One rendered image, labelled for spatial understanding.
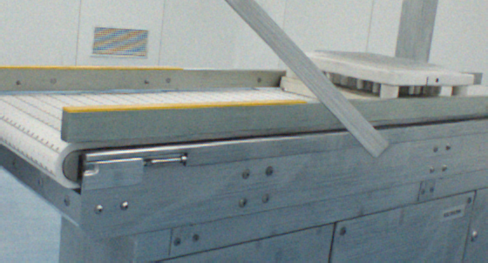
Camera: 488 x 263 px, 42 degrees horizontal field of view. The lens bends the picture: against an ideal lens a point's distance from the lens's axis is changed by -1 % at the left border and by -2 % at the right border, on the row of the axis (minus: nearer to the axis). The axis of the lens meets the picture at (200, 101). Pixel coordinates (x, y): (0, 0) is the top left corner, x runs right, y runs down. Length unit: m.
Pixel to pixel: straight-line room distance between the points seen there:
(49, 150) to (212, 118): 0.19
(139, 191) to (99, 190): 0.05
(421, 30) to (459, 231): 0.47
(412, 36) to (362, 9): 3.76
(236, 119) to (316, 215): 0.29
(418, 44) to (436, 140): 0.47
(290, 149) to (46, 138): 0.32
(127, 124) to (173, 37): 5.77
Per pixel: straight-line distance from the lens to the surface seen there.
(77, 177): 0.67
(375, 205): 1.11
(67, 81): 0.93
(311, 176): 0.89
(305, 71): 0.75
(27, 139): 0.72
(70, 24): 6.04
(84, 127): 0.64
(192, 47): 6.54
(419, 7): 1.56
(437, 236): 1.34
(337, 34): 5.52
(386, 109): 0.98
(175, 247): 0.82
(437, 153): 1.14
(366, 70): 1.06
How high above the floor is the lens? 1.01
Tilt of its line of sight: 10 degrees down
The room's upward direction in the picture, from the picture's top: 6 degrees clockwise
